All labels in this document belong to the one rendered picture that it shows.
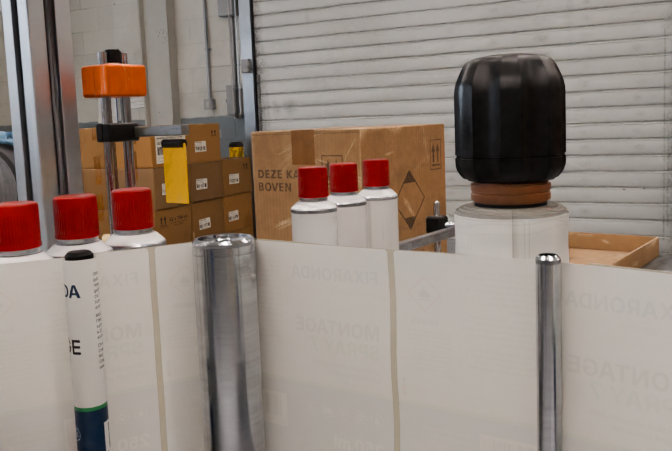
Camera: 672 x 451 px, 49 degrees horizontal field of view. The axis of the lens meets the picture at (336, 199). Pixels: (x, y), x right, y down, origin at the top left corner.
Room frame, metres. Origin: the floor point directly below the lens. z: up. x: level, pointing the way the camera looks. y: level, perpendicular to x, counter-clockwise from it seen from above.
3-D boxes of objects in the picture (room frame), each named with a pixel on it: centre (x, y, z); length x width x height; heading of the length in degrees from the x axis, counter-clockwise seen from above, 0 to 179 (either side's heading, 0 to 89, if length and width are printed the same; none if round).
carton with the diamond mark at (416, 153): (1.41, -0.03, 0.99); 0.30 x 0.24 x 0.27; 144
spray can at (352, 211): (0.86, -0.01, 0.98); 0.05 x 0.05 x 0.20
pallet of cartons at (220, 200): (5.01, 1.21, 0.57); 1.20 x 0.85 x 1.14; 155
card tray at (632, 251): (1.46, -0.47, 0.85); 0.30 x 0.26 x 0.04; 143
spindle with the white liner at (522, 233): (0.56, -0.13, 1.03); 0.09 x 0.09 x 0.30
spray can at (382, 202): (0.92, -0.05, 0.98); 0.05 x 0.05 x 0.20
